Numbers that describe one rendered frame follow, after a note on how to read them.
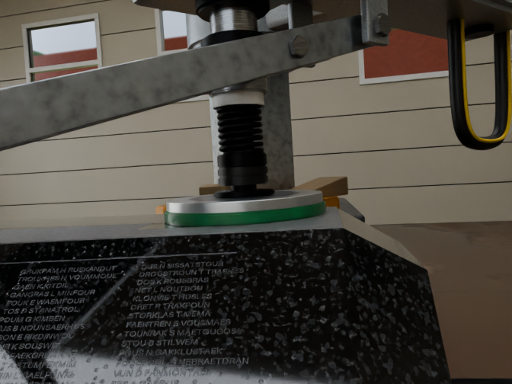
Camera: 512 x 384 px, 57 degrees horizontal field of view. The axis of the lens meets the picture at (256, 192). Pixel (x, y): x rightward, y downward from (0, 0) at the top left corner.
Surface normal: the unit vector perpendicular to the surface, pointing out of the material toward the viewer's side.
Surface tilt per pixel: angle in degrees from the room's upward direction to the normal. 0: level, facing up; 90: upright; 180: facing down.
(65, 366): 45
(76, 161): 90
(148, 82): 90
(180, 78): 90
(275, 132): 90
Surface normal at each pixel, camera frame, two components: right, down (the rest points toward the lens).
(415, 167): -0.23, 0.07
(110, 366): -0.11, -0.66
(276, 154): 0.40, 0.03
